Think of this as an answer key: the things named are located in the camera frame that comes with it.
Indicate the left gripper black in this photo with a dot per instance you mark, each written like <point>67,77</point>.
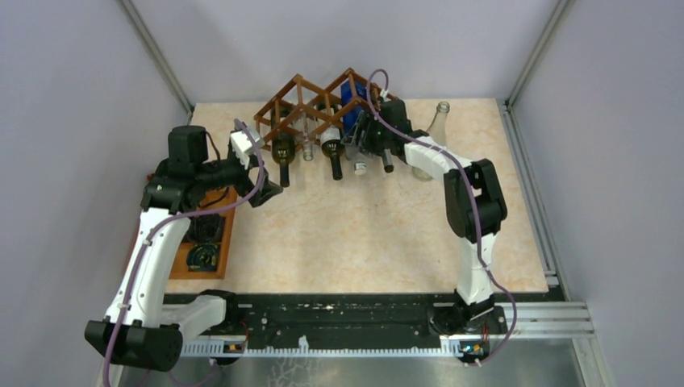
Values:
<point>246,186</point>

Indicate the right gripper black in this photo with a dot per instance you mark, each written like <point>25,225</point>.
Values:
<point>367,122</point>

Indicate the brown label wine bottle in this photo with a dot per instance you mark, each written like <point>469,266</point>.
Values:
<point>382,138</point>

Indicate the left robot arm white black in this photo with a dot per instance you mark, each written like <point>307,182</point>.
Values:
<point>136,331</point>

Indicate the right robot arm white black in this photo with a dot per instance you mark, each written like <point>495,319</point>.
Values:
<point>474,203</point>

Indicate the white label wine bottle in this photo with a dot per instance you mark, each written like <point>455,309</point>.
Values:
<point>333,149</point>

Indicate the dark green wine bottle left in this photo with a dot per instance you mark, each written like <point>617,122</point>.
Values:
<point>283,152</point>

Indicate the small clear glass bottle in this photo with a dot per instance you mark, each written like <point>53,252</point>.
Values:
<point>308,126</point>

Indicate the brown wooden wine rack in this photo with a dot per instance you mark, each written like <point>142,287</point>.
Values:
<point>325,105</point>

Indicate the orange wooden tray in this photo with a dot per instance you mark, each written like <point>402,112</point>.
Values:
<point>213,199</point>

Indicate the black patterned coaster in tray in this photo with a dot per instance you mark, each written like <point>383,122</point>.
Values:
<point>203,257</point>

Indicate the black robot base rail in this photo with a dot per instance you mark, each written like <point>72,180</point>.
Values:
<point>338,321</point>

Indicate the white toothed cable strip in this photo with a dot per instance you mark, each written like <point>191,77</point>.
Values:
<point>218,349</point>

